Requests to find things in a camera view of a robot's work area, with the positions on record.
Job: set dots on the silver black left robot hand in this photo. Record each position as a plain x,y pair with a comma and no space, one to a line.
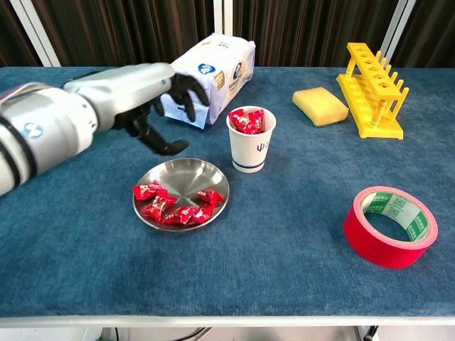
124,92

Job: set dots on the white paper cup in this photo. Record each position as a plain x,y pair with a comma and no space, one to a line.
249,152

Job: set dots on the dark pleated curtain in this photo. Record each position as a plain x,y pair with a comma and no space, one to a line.
10,35
302,28
433,28
124,28

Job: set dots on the round stainless steel plate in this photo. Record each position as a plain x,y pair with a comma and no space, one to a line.
185,177

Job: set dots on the white tissue pack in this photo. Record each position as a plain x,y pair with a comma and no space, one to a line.
231,71

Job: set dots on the yellow sponge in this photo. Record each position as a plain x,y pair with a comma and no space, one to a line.
320,104

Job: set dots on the blue felt table cloth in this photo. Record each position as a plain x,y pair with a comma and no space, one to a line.
284,248

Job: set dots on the yellow test tube rack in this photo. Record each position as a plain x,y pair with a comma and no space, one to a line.
377,128

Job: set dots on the red tape roll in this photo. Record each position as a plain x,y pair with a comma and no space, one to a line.
377,248

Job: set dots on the white frame post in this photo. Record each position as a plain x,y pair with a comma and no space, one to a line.
223,17
398,35
36,35

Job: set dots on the white table frame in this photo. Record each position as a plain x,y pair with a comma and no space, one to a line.
227,321

